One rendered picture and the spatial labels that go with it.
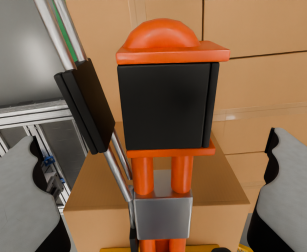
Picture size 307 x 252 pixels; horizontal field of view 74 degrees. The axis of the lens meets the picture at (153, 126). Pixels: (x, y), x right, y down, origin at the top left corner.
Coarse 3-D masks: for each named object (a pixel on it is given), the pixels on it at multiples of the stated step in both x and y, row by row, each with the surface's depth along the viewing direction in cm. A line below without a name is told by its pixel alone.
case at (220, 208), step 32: (96, 160) 57; (128, 160) 56; (160, 160) 56; (224, 160) 55; (96, 192) 47; (192, 192) 46; (224, 192) 45; (96, 224) 45; (128, 224) 45; (192, 224) 45; (224, 224) 46
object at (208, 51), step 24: (120, 48) 14; (144, 48) 14; (168, 48) 14; (192, 48) 13; (216, 48) 13; (120, 72) 13; (144, 72) 13; (168, 72) 13; (192, 72) 13; (216, 72) 13; (120, 96) 14; (144, 96) 14; (168, 96) 14; (192, 96) 14; (144, 120) 15; (168, 120) 15; (192, 120) 15; (144, 144) 16; (168, 144) 16; (192, 144) 16
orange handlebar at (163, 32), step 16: (144, 32) 14; (160, 32) 13; (176, 32) 14; (192, 32) 14; (144, 160) 19; (176, 160) 19; (192, 160) 19; (144, 176) 20; (176, 176) 20; (144, 192) 21; (144, 240) 25; (160, 240) 28; (176, 240) 25
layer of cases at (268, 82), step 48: (96, 0) 58; (144, 0) 58; (192, 0) 59; (240, 0) 59; (288, 0) 59; (96, 48) 64; (240, 48) 65; (288, 48) 66; (240, 96) 73; (288, 96) 74; (240, 144) 84
